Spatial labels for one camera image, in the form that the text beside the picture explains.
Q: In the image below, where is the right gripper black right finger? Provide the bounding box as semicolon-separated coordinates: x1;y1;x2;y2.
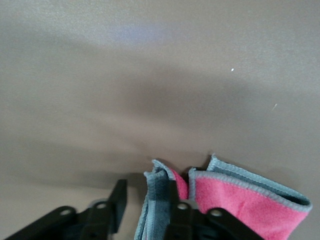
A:
159;180;261;240

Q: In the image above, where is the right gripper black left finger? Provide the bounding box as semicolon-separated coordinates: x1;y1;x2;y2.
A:
4;179;128;240

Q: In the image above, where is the pink towel with grey edge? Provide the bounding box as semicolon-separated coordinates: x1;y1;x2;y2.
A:
133;153;313;240

